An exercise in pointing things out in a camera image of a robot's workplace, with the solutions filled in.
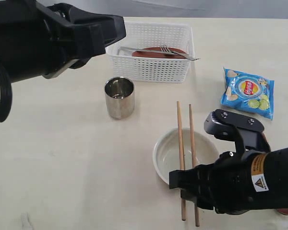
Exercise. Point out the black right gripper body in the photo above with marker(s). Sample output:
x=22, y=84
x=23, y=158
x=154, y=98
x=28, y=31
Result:
x=226, y=185

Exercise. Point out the blue potato chips bag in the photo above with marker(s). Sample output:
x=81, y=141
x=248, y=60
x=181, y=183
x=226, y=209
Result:
x=248, y=93

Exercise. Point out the stainless steel cup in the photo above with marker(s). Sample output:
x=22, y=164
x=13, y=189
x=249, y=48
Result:
x=120, y=97

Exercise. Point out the brown wooden chopstick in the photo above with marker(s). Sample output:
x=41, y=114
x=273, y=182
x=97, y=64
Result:
x=193, y=150
x=181, y=154

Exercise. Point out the brown wooden spoon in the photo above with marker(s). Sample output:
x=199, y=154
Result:
x=283, y=211

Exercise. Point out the white ceramic bowl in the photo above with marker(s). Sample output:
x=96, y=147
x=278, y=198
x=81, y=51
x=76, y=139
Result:
x=166, y=152

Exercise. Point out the white perforated plastic basket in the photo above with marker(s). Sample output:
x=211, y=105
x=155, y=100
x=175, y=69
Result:
x=144, y=35

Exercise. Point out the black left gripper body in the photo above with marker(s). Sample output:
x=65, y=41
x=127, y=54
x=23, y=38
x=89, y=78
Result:
x=37, y=40

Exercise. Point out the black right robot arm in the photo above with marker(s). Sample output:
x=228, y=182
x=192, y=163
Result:
x=253, y=177

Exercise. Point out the brown round plate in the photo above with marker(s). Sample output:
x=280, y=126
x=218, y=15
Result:
x=157, y=54

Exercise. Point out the silver metal fork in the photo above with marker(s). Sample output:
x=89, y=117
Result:
x=162, y=51

